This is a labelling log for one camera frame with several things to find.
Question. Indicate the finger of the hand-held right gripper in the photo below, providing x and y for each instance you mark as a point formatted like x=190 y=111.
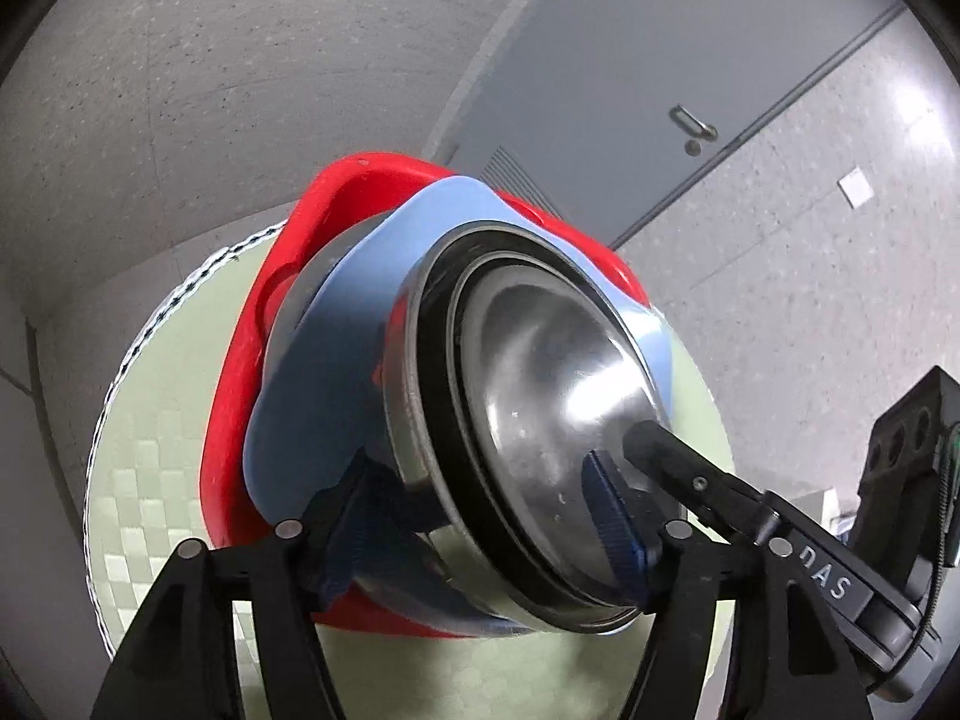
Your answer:
x=679 y=461

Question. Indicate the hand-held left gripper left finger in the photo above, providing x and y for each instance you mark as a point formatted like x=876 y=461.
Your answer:
x=349 y=540

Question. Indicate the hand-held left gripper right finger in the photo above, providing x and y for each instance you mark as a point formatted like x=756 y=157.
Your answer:
x=611 y=525

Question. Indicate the blue wavy plate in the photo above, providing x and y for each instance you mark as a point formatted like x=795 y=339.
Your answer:
x=337 y=405

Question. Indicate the medium steel bowl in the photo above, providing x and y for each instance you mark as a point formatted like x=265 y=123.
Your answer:
x=409 y=390

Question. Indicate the red plastic basin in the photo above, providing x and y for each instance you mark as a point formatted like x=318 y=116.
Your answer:
x=225 y=420

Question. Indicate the large steel bowl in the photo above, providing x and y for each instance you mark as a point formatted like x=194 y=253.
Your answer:
x=300 y=292

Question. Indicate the grey door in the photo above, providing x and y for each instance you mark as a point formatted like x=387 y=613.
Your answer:
x=637 y=52

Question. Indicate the white light switch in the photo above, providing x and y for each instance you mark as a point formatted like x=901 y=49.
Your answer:
x=855 y=187

